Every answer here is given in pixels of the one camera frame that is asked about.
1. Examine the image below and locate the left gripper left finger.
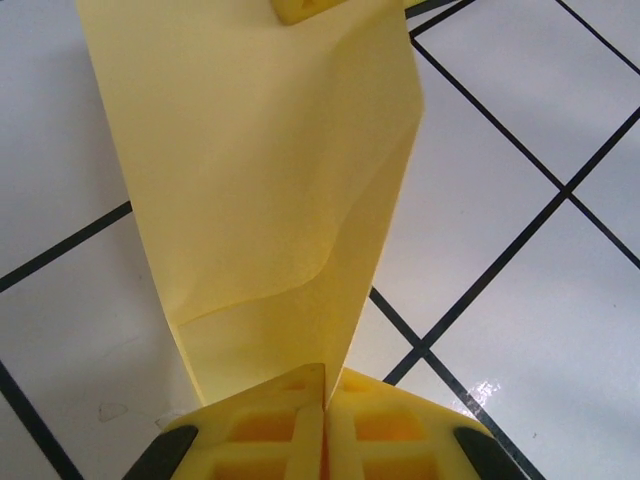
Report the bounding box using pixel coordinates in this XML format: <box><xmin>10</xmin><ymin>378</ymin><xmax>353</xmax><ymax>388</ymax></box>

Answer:
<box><xmin>127</xmin><ymin>362</ymin><xmax>330</xmax><ymax>480</ymax></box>

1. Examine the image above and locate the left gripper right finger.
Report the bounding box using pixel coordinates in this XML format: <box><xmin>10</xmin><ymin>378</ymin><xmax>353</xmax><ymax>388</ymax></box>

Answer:
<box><xmin>325</xmin><ymin>367</ymin><xmax>525</xmax><ymax>480</ymax></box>

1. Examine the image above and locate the yellow square paper sheet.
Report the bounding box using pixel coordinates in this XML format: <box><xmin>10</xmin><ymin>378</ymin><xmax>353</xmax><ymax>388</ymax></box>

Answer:
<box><xmin>74</xmin><ymin>0</ymin><xmax>428</xmax><ymax>407</ymax></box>

